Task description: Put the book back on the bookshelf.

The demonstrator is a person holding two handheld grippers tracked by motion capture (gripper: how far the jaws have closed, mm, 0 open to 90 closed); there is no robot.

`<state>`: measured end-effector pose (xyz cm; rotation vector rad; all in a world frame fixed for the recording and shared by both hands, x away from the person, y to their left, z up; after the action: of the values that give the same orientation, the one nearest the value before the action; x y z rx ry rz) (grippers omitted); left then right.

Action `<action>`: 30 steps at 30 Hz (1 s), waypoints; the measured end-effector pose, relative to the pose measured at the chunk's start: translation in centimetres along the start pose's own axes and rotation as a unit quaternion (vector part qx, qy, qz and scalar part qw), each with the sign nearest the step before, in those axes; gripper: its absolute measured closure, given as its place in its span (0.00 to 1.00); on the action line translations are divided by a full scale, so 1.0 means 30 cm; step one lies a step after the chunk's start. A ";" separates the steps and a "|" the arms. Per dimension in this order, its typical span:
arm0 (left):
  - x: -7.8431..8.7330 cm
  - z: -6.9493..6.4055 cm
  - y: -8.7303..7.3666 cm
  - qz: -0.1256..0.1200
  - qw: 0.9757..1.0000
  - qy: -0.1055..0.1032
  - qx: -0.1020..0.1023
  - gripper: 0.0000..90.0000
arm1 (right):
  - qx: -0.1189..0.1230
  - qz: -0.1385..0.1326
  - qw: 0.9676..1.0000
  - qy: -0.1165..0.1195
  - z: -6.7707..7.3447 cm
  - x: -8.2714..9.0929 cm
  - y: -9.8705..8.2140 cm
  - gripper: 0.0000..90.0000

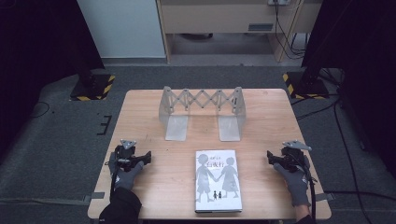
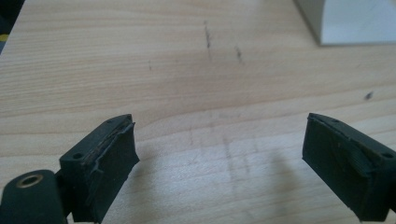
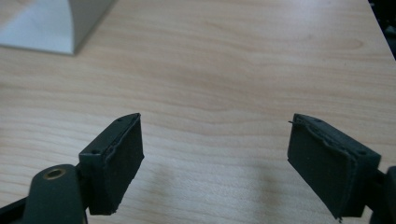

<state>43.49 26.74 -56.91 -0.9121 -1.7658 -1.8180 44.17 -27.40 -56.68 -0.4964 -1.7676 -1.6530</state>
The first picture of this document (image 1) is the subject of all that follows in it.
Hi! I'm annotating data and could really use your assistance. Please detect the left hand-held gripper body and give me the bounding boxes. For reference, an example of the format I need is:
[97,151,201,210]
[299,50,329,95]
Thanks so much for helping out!
[112,138,145,173]

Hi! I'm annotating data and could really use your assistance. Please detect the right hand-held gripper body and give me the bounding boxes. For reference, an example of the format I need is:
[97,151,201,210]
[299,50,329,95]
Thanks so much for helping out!
[279,139,313,174]

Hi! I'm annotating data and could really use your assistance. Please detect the person's left hand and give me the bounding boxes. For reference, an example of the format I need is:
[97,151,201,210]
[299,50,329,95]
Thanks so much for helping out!
[107,151,145,191]

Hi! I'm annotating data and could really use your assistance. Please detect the person's right hand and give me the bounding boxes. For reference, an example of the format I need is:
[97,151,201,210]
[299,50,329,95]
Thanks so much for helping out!
[273,154,312,208]

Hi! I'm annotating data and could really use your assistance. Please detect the black tape floor mark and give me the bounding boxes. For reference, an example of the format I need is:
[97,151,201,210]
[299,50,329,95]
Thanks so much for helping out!
[96,114,113,136]

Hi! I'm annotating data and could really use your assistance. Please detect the grey tape strip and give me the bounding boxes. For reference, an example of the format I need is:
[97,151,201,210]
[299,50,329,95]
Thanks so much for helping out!
[83,191,106,204]
[315,192,336,203]

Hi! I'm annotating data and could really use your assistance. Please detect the grey and white book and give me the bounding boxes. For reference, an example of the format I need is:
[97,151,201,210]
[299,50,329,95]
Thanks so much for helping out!
[194,149,244,214]

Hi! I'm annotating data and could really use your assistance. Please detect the expandable metal book rack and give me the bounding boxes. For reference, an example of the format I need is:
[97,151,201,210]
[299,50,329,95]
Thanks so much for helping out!
[158,86,248,143]

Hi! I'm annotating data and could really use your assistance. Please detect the black stand with striped base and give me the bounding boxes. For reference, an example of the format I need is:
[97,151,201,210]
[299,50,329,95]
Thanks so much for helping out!
[64,0,116,102]
[281,0,354,101]

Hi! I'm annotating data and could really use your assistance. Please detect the black curtain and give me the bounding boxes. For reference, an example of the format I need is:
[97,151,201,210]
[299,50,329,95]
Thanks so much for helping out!
[301,0,396,180]
[0,0,106,162]

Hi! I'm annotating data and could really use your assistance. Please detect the white cabinet panel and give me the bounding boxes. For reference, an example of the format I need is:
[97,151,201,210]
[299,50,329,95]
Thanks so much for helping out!
[76,0,166,59]

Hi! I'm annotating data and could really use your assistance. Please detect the beige wooden desk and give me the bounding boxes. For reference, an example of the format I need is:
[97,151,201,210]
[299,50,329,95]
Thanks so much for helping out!
[155,0,325,64]

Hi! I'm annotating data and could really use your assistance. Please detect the right hand-held gripper cable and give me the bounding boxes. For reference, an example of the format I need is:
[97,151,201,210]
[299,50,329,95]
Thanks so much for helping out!
[292,153,318,224]

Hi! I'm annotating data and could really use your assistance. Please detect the thin black floor cable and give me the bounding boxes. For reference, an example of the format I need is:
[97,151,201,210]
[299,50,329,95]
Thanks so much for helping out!
[29,101,51,119]

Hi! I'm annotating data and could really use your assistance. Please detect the hanging black cables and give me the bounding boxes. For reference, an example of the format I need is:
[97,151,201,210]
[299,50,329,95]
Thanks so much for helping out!
[272,0,309,61]

